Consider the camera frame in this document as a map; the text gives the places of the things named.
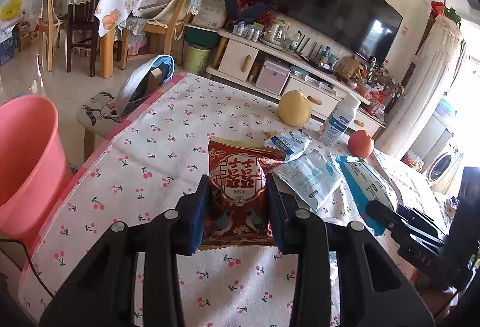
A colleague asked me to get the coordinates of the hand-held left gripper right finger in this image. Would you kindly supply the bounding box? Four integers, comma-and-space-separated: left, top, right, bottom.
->
265, 175, 436, 327

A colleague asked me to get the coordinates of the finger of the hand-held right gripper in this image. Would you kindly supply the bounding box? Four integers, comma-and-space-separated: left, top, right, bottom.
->
365, 199, 409, 235
397, 204, 448, 238

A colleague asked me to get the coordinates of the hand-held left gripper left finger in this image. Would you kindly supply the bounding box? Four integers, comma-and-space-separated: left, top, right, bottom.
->
39, 175, 209, 327

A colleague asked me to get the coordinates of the teal edged white packet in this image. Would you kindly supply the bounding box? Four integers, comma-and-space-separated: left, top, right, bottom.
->
335, 154, 400, 236

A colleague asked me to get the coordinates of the red festive snack bag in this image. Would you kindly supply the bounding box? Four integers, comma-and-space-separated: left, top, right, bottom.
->
197, 137, 286, 251

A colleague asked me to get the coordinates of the small white blue packet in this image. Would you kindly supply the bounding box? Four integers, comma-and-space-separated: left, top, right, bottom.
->
264, 129, 312, 163

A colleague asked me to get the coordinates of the pink plastic bucket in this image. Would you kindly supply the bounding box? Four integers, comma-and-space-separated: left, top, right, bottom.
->
0, 94, 74, 249

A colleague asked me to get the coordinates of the light blue mask packet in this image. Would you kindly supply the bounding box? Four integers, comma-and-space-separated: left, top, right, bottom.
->
272, 149, 343, 211

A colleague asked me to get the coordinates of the white washing machine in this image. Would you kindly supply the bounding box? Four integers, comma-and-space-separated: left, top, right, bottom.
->
427, 128, 464, 193

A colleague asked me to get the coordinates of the cherry print tablecloth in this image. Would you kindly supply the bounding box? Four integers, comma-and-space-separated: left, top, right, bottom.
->
17, 72, 451, 327

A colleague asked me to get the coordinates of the red apple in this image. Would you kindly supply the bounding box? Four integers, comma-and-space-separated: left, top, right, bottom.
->
347, 129, 375, 159

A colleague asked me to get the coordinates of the white milk bottle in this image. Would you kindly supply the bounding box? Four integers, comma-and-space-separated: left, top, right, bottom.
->
322, 92, 361, 148

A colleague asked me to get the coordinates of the yellow pear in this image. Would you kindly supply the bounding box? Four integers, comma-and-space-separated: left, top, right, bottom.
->
277, 90, 313, 127

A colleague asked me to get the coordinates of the pink storage box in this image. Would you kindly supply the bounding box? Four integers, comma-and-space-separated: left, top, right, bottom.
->
256, 59, 291, 95

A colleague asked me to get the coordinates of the lace covered air conditioner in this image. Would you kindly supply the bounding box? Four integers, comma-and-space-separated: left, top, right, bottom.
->
375, 1, 467, 159

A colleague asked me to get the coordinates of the cat print stool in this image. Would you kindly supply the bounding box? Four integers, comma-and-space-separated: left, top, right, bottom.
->
76, 91, 128, 163

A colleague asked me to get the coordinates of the gold ornament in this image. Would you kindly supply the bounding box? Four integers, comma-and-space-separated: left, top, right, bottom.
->
335, 57, 366, 82

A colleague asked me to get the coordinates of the green waste bin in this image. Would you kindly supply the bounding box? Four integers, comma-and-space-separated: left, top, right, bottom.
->
185, 43, 212, 74

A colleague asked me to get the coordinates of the white television cabinet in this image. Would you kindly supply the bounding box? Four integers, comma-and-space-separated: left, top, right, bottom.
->
205, 29, 387, 129

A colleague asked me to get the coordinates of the green storage box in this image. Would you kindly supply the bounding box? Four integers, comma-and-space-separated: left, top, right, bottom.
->
184, 25, 220, 48

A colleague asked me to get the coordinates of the glass electric kettle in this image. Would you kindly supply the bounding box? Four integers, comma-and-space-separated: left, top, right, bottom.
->
264, 19, 291, 46

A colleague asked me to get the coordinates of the white printed sack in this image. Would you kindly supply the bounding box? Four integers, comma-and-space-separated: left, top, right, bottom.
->
193, 0, 227, 29

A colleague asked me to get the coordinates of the black television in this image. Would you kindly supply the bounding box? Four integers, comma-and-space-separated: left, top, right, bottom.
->
274, 0, 404, 65

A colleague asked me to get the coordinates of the dark blue flower bouquet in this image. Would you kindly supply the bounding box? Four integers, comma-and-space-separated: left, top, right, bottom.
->
223, 0, 276, 24

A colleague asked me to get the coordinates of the table with orange print cloth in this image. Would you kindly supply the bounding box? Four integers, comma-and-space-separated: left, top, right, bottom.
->
94, 0, 151, 78

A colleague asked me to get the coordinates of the plain wooden chair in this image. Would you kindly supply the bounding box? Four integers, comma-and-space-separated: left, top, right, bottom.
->
39, 0, 68, 71

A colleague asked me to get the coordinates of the yellow plastic bag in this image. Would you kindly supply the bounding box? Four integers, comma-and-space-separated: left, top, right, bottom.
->
0, 0, 23, 20

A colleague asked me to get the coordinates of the black cable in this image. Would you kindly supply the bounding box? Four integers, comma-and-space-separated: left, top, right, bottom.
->
0, 237, 55, 298

